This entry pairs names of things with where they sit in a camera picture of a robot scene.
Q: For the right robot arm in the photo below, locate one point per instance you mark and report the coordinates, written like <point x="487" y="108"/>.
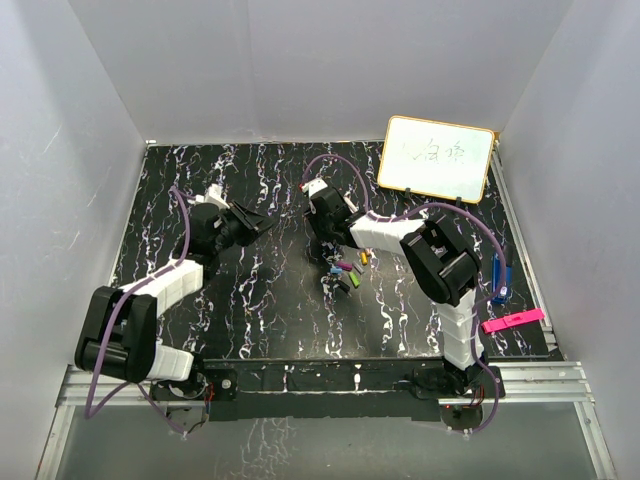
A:
<point x="445" y="267"/>

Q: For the black base bar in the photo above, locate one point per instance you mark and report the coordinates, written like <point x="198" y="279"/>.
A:
<point x="423" y="389"/>

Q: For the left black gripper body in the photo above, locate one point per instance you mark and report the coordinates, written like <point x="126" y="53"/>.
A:
<point x="234" y="231"/>

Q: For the green pen cap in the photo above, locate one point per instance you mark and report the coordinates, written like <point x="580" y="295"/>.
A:
<point x="354" y="279"/>

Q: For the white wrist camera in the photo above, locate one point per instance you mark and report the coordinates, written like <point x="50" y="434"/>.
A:
<point x="213" y="195"/>
<point x="310" y="188"/>

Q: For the blue black tool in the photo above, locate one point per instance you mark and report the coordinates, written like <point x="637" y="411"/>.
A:
<point x="497" y="274"/>

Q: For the white pen peach cap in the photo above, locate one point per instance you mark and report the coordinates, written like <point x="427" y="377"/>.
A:
<point x="353" y="208"/>

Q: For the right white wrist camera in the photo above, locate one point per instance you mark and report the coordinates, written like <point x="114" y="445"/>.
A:
<point x="310" y="188"/>

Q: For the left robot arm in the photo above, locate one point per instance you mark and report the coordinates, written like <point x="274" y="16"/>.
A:
<point x="119" y="331"/>

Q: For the black pen cap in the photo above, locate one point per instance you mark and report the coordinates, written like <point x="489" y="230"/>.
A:
<point x="343" y="286"/>

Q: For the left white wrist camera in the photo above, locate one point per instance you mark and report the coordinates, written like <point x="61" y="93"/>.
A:
<point x="213" y="195"/>

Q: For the grey pen cap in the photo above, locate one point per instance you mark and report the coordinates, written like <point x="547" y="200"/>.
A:
<point x="358" y="269"/>

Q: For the yellow framed whiteboard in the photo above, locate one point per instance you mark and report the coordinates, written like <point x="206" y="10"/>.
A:
<point x="436" y="159"/>

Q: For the aluminium frame rail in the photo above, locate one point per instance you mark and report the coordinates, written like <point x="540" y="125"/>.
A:
<point x="524" y="382"/>

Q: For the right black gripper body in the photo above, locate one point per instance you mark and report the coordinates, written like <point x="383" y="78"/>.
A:
<point x="330" y="239"/>

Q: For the pink clip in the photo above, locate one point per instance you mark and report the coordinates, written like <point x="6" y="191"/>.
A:
<point x="512" y="321"/>

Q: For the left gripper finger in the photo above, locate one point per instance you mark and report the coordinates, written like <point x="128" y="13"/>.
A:
<point x="246" y="215"/>
<point x="251" y="228"/>

